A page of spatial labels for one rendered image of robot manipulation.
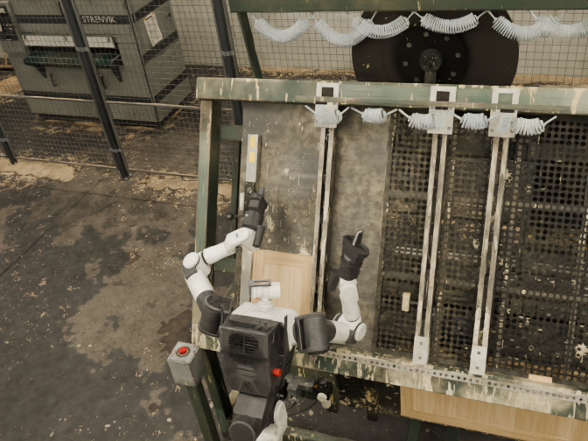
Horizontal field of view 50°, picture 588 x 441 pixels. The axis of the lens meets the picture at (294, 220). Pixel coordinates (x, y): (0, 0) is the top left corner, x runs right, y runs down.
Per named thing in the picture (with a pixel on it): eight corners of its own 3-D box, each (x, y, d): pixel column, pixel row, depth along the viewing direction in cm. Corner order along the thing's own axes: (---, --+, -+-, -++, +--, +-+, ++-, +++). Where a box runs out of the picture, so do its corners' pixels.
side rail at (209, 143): (201, 318, 321) (192, 323, 311) (211, 101, 306) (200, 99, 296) (212, 319, 319) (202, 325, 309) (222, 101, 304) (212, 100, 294)
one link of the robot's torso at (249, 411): (256, 451, 240) (256, 410, 235) (227, 444, 244) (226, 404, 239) (283, 414, 265) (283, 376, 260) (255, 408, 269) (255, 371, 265)
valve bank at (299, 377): (233, 408, 307) (224, 376, 293) (244, 385, 318) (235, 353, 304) (330, 429, 291) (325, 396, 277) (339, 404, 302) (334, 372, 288)
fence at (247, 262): (241, 328, 307) (238, 331, 303) (251, 134, 294) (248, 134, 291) (250, 330, 305) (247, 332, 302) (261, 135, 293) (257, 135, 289)
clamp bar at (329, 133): (307, 339, 296) (290, 354, 273) (324, 84, 280) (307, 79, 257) (327, 343, 292) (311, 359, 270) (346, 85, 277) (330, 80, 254)
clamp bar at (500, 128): (465, 367, 272) (460, 386, 249) (493, 90, 256) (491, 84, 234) (489, 371, 269) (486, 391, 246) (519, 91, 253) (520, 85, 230)
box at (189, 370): (175, 384, 301) (165, 359, 290) (185, 365, 310) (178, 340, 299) (197, 388, 297) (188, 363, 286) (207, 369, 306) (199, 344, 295)
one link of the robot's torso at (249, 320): (284, 414, 233) (286, 325, 224) (204, 396, 244) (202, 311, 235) (310, 377, 260) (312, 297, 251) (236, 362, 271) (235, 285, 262)
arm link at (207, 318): (212, 310, 268) (223, 332, 259) (192, 311, 264) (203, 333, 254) (218, 289, 263) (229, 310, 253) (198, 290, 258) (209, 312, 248)
